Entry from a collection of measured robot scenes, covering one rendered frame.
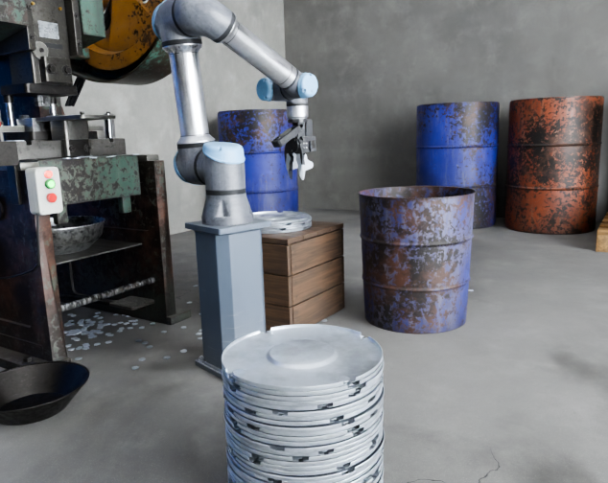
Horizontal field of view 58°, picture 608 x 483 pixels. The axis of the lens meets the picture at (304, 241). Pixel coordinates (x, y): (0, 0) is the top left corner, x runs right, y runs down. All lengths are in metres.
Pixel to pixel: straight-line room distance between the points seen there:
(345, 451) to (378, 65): 4.26
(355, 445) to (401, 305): 1.05
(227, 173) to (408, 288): 0.76
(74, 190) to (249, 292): 0.69
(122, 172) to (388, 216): 0.95
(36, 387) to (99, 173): 0.71
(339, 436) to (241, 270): 0.76
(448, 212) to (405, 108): 3.00
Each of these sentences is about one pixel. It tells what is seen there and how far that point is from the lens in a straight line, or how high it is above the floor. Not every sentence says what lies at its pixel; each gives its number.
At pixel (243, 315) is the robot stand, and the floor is 0.18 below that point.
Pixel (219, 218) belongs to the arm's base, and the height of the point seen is 0.47.
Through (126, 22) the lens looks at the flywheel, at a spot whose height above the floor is 1.15.
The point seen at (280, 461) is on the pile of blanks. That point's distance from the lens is 0.96.
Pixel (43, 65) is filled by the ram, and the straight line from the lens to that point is 2.08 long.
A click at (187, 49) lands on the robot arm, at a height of 0.95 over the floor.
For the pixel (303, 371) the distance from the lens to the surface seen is 0.95.
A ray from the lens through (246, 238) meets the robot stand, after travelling 1.59.
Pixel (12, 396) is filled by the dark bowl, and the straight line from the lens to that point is 1.78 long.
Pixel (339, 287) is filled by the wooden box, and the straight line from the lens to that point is 2.20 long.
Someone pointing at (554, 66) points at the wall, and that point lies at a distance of 4.57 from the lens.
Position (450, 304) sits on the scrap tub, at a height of 0.10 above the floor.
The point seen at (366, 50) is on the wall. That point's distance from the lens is 5.03.
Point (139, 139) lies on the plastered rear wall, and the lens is 3.99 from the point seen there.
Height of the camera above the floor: 0.70
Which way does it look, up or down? 11 degrees down
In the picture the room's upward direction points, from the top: 2 degrees counter-clockwise
